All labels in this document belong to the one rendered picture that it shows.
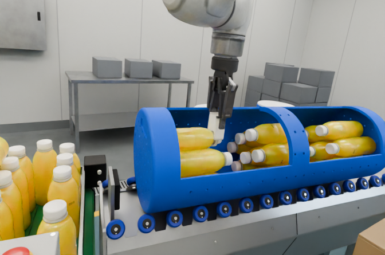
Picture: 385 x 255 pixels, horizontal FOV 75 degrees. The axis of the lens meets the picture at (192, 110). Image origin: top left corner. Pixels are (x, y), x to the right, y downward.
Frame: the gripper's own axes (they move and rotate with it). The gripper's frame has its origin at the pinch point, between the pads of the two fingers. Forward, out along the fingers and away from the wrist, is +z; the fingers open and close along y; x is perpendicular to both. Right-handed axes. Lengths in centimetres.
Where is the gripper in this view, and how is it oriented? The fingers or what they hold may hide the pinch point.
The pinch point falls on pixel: (216, 126)
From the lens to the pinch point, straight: 74.4
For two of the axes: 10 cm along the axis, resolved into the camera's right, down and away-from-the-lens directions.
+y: -3.7, -2.8, 8.9
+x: -9.2, 0.0, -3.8
